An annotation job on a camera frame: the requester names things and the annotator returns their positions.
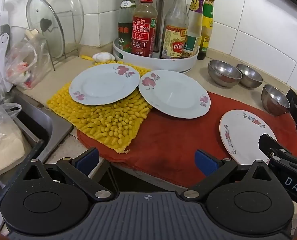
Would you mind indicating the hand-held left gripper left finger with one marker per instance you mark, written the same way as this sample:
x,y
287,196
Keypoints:
x,y
89,158

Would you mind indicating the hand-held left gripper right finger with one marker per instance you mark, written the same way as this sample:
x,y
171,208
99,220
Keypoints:
x,y
205,162

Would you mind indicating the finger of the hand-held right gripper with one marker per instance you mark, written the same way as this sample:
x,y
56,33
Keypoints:
x,y
267,143

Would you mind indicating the white plate small multicolour flowers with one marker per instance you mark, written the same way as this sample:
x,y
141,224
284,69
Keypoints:
x,y
241,132

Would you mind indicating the stainless steel bowl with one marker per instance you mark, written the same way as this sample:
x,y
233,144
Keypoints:
x,y
251,76
273,100
223,71

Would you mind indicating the white plate pink flowers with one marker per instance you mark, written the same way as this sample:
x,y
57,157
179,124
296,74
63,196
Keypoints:
x,y
173,95
101,85

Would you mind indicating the red cloth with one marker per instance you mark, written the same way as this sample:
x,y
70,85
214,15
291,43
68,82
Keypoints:
x,y
176,140

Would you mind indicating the yellow chenille mat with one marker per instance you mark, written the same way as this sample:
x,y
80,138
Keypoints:
x,y
108,122

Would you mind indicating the stainless steel sink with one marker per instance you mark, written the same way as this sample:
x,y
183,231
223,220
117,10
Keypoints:
x,y
38,125

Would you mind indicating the plastic bag of white powder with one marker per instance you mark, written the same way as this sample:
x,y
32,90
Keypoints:
x,y
6,150

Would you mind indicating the white rotating condiment rack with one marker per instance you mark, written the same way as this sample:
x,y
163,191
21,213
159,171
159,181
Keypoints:
x,y
181,63

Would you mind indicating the clear plastic bag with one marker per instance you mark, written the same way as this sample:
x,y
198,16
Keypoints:
x,y
26,62

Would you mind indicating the soy sauce bottle red label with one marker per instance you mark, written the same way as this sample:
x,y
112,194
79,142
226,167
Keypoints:
x,y
143,32

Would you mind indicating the dark sauce bottle green label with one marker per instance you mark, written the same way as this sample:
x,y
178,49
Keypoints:
x,y
208,17

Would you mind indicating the purple label oil bottle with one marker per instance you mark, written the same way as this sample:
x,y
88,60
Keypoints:
x,y
196,22

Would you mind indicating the yellow cap vinegar bottle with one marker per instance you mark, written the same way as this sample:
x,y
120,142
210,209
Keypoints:
x,y
174,25

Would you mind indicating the large glass pot lid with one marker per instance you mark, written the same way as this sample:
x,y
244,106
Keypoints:
x,y
68,12

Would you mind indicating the small glass pot lid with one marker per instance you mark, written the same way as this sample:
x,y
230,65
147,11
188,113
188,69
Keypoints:
x,y
38,12

